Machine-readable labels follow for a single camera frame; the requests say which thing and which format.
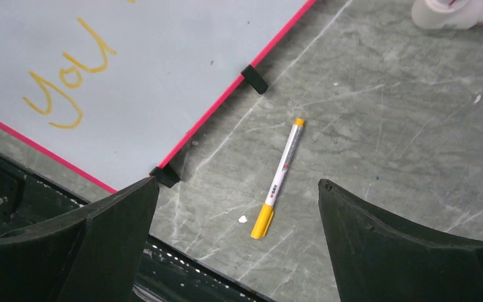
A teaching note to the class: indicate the white whiteboard marker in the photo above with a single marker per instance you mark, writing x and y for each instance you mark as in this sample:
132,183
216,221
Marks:
285,161

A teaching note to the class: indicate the white PVC pipe frame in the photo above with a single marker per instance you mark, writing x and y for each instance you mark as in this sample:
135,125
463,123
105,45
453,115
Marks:
451,15

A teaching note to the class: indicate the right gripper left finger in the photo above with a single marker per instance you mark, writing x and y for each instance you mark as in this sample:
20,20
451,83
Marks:
89,254

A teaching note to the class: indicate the yellow marker cap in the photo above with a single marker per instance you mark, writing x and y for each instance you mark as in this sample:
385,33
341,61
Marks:
263,221

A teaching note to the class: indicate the whiteboard with red frame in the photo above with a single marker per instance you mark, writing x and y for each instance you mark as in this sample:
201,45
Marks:
113,89

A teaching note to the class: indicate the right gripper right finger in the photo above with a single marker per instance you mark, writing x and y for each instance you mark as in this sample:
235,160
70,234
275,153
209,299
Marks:
377,255

